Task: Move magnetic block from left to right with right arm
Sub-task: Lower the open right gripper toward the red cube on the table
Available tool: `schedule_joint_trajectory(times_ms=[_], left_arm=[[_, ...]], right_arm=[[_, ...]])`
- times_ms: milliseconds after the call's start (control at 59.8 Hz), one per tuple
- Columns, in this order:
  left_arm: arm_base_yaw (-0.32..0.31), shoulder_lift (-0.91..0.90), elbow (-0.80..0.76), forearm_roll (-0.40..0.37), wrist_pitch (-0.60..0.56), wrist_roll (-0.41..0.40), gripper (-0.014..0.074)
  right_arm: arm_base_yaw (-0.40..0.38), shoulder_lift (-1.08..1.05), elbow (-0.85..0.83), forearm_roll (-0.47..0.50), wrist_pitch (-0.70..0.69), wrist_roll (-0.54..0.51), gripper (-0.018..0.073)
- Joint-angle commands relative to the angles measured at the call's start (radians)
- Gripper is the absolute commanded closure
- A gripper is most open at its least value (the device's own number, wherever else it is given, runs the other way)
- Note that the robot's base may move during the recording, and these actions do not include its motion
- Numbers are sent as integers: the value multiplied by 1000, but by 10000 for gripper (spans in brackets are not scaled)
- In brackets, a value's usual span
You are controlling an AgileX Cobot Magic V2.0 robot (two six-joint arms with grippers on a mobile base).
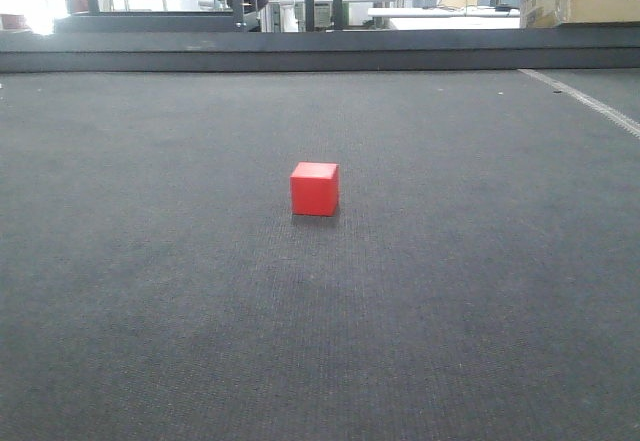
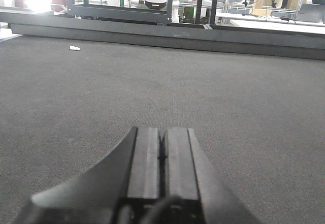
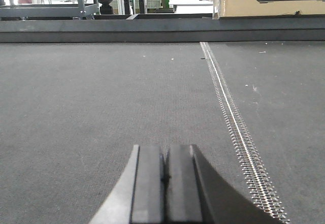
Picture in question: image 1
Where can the red magnetic cube block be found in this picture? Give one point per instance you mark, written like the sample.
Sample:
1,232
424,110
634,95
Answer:
314,189

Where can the black metal frame stand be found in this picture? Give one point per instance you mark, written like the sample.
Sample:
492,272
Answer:
219,19

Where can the dark grey carpet mat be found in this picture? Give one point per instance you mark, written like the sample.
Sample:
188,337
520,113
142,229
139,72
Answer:
479,279

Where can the white background table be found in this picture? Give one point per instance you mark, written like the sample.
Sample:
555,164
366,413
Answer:
439,18

